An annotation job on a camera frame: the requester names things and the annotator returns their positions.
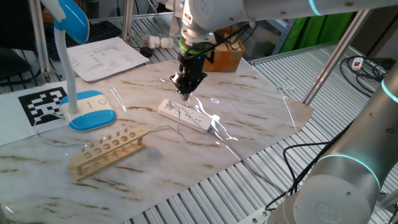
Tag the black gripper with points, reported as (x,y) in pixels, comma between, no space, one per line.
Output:
(194,65)

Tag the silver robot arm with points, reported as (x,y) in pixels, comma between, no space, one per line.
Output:
(357,155)

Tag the bare person forearm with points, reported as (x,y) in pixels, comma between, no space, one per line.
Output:
(47,15)

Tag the white power strip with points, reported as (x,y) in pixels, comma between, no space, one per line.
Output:
(186,116)

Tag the white plug adapter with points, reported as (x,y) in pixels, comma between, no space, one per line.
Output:
(158,42)

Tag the blue and white desk lamp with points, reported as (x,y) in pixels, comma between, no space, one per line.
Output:
(90,119)

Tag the brown cardboard box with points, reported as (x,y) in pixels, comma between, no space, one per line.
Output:
(227,60)

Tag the small black round device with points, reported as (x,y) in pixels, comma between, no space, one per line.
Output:
(146,52)

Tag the grey metal sheet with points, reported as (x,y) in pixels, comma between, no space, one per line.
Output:
(175,28)

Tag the marble pattern table mat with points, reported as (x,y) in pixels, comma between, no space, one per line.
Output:
(186,161)

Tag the printed white paper sheet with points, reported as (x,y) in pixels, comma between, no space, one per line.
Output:
(99,59)

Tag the white label sticker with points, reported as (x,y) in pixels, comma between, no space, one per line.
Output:
(284,88)

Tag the black computer keyboard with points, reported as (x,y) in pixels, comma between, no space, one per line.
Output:
(99,31)

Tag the grey metal shelf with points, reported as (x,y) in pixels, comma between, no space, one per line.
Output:
(284,31)

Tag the wooden test tube rack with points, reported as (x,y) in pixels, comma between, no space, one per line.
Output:
(99,155)

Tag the green cloth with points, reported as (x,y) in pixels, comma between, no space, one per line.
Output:
(311,31)

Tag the paper sheet with black marker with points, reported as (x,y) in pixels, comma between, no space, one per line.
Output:
(12,118)

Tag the black computer monitor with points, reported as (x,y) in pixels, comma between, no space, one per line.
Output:
(12,25)

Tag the aluminium frame post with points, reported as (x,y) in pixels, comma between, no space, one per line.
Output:
(335,56)
(127,18)
(38,40)

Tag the aluminium frame rail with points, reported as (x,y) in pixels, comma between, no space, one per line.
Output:
(280,56)

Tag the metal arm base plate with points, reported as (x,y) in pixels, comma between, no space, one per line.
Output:
(256,216)

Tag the white switch with red button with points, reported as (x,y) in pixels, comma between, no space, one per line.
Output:
(357,63)

